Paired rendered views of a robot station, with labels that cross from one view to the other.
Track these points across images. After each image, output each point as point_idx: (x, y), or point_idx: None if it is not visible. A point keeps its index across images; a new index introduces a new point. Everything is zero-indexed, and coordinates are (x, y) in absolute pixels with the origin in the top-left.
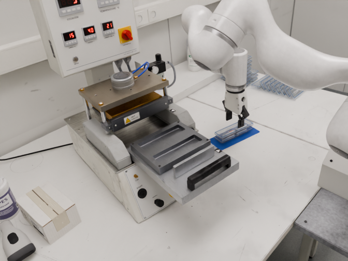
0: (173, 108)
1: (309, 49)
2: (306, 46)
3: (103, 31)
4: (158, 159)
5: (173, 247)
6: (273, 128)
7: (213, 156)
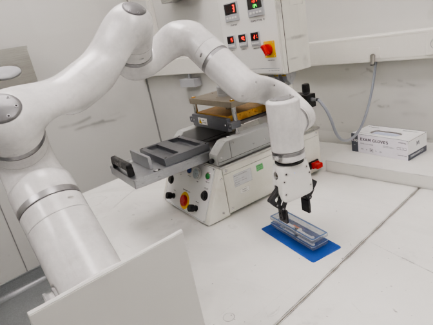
0: (232, 136)
1: (64, 69)
2: (69, 66)
3: (251, 41)
4: (156, 149)
5: (131, 216)
6: (326, 278)
7: (149, 169)
